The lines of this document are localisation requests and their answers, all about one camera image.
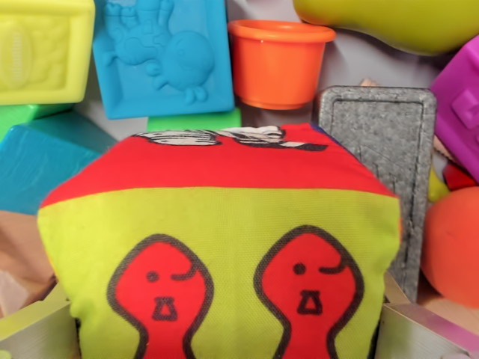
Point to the black silver gripper left finger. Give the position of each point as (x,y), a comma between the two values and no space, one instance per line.
(37,333)

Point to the black silver gripper right finger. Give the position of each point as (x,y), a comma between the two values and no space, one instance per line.
(423,333)

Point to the fabric cube with red fish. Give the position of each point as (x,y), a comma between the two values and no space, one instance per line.
(224,224)

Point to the brown wooden block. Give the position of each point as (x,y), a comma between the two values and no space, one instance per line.
(22,243)

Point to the orange ball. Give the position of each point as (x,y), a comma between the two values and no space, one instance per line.
(453,247)

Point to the small yellow toy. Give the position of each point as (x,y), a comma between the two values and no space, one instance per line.
(437,188)

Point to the small red toy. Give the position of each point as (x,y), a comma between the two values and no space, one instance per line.
(456,177)

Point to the teal foam block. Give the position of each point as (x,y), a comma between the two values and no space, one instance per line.
(48,164)

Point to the grey foam block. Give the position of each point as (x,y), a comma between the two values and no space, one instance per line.
(393,149)

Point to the green foam block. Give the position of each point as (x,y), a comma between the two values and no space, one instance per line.
(194,120)
(18,116)

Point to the magenta embossed rubber cube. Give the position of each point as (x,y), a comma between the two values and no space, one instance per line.
(460,104)

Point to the yellow-green embossed rubber cube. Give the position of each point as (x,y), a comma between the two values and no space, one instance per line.
(37,56)

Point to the orange plastic cup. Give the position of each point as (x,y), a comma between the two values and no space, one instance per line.
(277,67)

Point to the light blue embossed rubber cube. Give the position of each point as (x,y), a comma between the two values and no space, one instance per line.
(161,56)

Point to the yellow-green plastic pear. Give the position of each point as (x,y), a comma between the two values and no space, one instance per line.
(393,22)

